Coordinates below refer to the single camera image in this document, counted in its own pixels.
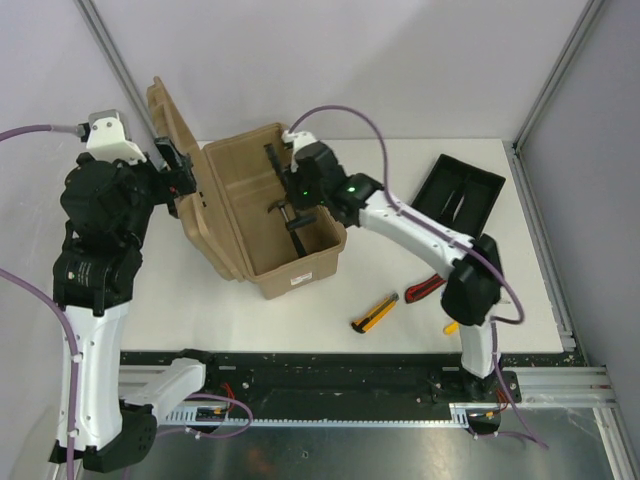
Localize steel claw hammer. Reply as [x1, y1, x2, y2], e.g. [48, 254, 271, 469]
[267, 199, 308, 258]

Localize aluminium corner post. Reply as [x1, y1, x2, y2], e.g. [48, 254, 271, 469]
[512, 0, 609, 153]
[72, 0, 157, 140]

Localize black rubber mallet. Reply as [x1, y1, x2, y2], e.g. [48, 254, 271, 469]
[264, 144, 317, 233]

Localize yellow handle screwdriver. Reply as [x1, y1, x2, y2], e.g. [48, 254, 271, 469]
[443, 322, 459, 335]

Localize red black pliers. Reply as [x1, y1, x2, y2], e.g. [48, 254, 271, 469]
[404, 275, 446, 304]

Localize grey slotted cable duct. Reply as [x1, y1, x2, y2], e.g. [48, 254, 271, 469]
[164, 402, 501, 429]

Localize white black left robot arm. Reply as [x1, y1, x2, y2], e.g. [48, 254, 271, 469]
[50, 137, 221, 473]

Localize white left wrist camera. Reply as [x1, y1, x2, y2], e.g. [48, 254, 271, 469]
[81, 109, 147, 165]

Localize tan plastic tool box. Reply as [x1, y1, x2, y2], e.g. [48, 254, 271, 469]
[147, 78, 347, 300]

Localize black tool box tray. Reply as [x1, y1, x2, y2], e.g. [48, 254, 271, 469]
[411, 154, 506, 238]

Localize yellow black utility knife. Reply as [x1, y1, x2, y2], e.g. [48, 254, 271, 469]
[351, 292, 399, 334]

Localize left aluminium corner post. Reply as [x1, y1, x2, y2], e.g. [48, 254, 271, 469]
[72, 0, 157, 140]

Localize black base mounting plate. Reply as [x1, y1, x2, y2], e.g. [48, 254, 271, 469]
[120, 350, 522, 403]

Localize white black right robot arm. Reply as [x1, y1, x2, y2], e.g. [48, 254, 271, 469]
[282, 132, 501, 401]

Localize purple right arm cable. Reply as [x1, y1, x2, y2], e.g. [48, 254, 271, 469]
[287, 105, 549, 449]

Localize right aluminium corner post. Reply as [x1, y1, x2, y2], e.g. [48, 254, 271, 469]
[512, 0, 609, 153]

